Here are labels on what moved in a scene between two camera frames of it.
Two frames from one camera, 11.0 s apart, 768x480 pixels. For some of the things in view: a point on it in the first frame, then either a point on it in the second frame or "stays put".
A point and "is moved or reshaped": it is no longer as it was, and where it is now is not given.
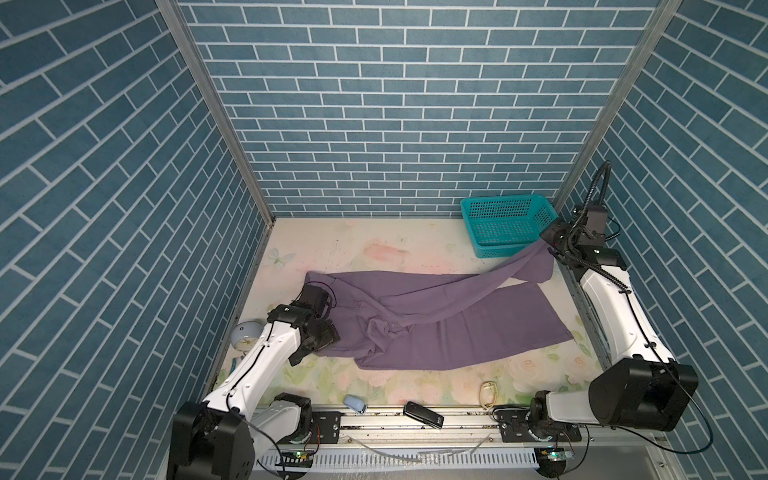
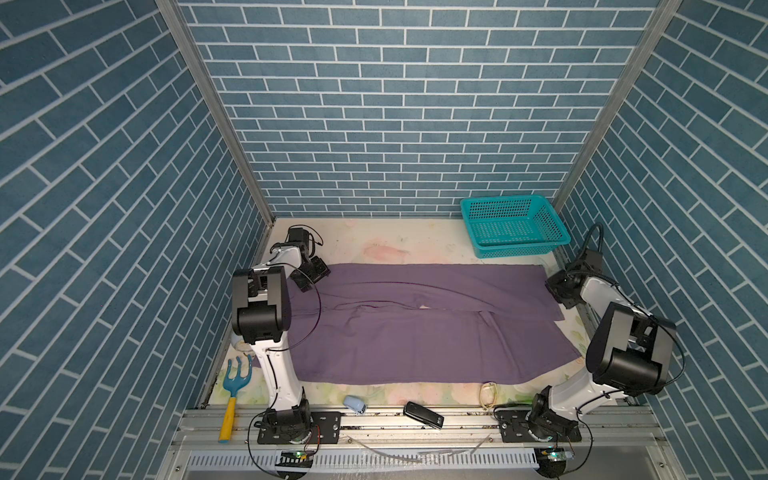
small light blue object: (355, 403) stays put
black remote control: (423, 414) stays put
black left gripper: (330, 335) to (320, 269)
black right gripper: (550, 232) to (552, 282)
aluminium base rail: (475, 429) stays put
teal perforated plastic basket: (507, 224) stays put
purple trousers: (393, 324) is moved or reshaped
